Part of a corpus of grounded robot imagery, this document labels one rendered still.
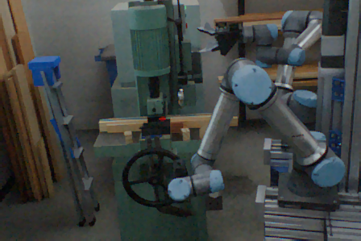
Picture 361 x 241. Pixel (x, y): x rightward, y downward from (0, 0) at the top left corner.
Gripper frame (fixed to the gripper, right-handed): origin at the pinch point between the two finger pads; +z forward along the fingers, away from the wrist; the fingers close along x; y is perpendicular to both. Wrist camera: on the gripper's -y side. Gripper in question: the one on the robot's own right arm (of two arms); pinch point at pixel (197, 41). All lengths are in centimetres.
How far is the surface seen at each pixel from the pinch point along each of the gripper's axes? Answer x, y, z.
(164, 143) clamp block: 39.4, -22.8, 17.6
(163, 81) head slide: 0.2, -26.7, 18.1
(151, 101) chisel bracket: 14.7, -23.9, 23.5
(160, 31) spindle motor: -3.5, 4.5, 16.2
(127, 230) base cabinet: 60, -70, 41
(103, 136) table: 24, -37, 49
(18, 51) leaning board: -98, -97, 136
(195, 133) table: 26.4, -35.9, 3.6
